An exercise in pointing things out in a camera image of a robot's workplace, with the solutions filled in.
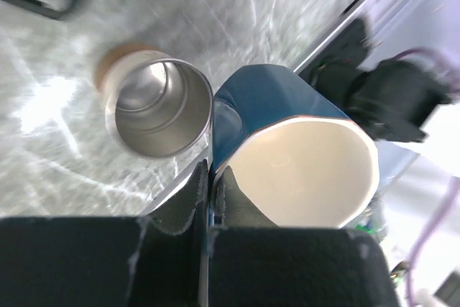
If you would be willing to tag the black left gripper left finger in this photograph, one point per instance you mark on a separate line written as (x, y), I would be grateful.
(151, 260)

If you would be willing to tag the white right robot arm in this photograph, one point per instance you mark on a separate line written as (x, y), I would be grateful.
(391, 101)

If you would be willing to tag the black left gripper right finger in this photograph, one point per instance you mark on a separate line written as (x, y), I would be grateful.
(253, 262)

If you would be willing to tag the dark blue handled mug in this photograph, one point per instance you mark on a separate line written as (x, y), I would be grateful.
(298, 158)

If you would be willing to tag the stainless steel cup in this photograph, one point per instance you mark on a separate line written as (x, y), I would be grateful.
(156, 106)

